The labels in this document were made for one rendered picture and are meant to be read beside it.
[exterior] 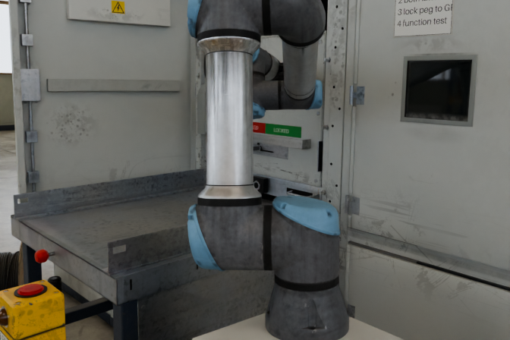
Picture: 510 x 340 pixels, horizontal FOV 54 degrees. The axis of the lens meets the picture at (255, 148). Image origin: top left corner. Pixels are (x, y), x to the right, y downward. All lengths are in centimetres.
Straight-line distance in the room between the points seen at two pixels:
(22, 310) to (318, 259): 48
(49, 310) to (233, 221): 33
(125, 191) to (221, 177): 88
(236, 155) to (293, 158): 76
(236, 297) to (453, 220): 56
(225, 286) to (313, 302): 44
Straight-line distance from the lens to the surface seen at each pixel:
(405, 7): 132
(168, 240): 116
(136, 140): 186
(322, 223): 86
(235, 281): 132
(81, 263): 122
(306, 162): 159
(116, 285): 109
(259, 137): 167
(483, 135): 122
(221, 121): 88
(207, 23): 91
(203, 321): 129
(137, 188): 175
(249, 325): 97
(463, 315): 134
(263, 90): 126
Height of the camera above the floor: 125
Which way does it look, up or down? 8 degrees down
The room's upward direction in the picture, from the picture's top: 1 degrees clockwise
